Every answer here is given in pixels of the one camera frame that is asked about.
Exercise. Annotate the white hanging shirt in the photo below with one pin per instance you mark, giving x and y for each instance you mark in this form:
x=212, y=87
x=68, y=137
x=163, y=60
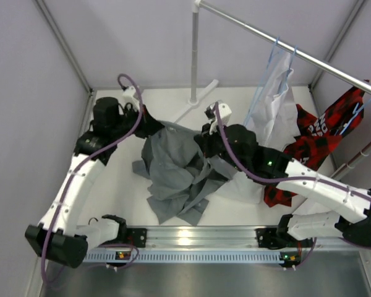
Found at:
x=273, y=119

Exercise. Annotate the light blue hanger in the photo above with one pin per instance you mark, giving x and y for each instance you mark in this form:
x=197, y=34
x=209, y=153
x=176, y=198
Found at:
x=261, y=83

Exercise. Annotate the aluminium mounting rail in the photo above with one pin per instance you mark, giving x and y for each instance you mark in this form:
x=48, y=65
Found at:
x=211, y=238

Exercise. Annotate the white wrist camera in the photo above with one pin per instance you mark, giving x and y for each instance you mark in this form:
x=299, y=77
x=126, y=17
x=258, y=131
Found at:
x=217, y=110
x=130, y=96

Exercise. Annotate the blue hanger under red shirt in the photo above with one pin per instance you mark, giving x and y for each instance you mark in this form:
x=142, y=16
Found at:
x=358, y=111

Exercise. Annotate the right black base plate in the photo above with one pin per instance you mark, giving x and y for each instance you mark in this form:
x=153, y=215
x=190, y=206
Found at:
x=267, y=238

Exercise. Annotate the blue hanger under white shirt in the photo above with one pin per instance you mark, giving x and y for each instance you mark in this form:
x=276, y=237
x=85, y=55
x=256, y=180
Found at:
x=293, y=55

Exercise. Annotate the grey button shirt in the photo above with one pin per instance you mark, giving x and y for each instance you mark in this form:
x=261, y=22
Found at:
x=181, y=177

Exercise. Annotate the slotted grey cable duct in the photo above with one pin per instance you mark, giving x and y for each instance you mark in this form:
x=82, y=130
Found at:
x=187, y=257

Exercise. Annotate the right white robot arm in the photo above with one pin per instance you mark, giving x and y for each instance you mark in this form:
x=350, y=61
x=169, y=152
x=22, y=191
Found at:
x=348, y=214

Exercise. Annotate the red black plaid shirt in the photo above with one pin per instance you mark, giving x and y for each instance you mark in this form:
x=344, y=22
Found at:
x=321, y=135

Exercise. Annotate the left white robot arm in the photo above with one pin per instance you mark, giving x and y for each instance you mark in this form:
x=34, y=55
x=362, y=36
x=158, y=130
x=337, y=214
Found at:
x=57, y=237

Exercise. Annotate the white rack foot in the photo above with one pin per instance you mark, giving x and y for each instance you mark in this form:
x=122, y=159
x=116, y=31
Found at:
x=195, y=99

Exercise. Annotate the white rack upright post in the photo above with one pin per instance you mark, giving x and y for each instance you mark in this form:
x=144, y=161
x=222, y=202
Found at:
x=194, y=54

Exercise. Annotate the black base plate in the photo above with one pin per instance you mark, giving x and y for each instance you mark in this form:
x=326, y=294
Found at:
x=267, y=238
x=136, y=237

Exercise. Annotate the silver clothes rack rail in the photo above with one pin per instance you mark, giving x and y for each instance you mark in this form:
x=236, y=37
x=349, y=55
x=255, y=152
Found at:
x=322, y=65

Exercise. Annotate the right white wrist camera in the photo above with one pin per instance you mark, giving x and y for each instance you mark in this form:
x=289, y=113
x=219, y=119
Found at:
x=217, y=110

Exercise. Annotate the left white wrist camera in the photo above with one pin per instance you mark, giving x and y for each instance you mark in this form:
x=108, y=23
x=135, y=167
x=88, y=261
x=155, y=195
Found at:
x=130, y=96

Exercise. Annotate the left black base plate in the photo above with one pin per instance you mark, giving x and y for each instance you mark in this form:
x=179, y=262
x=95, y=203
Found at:
x=136, y=237

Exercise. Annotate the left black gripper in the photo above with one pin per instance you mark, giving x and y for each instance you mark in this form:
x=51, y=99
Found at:
x=147, y=124

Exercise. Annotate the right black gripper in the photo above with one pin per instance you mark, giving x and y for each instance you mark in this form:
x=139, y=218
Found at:
x=205, y=140

